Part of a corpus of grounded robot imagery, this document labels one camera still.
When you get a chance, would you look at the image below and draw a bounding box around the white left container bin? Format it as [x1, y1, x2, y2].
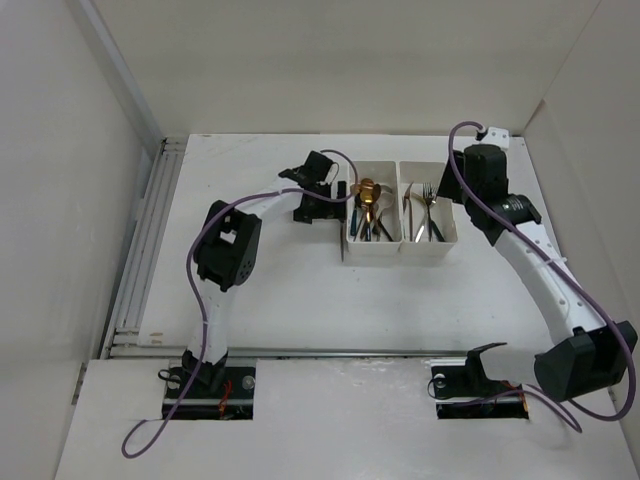
[345, 160, 402, 260]

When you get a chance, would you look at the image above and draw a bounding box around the gold spoon green handle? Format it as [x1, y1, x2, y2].
[349, 196, 361, 240]
[360, 210, 373, 242]

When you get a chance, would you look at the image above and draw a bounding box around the silver spoon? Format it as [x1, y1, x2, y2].
[414, 201, 431, 243]

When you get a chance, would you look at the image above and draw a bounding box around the gold fork green handle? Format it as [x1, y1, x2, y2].
[411, 193, 445, 242]

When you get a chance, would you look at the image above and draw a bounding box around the copper fork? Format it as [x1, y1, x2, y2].
[403, 182, 414, 242]

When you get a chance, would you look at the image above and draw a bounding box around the silver fork black handle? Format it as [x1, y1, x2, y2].
[423, 183, 435, 241]

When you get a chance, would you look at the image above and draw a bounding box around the white right container bin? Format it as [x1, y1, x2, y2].
[398, 161, 458, 262]

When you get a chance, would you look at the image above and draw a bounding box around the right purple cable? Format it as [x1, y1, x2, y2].
[448, 119, 640, 434]

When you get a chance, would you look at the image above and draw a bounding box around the white container bin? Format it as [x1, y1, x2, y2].
[345, 160, 402, 260]
[398, 161, 458, 262]

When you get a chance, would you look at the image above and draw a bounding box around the white ceramic spoon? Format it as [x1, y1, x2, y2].
[377, 185, 396, 220]

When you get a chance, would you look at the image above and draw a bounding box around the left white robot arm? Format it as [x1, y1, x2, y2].
[182, 149, 351, 397]

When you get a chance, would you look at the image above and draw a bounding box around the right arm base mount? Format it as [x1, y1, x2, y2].
[427, 342, 529, 420]

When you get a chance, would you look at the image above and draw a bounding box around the black ladle spoon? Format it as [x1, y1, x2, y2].
[355, 203, 393, 242]

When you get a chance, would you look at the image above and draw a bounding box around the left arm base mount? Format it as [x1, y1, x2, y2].
[157, 352, 257, 421]

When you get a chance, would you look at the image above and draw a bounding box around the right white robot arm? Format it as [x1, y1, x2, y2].
[438, 144, 638, 401]

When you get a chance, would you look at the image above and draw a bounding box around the copper round spoon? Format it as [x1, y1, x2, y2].
[359, 178, 381, 225]

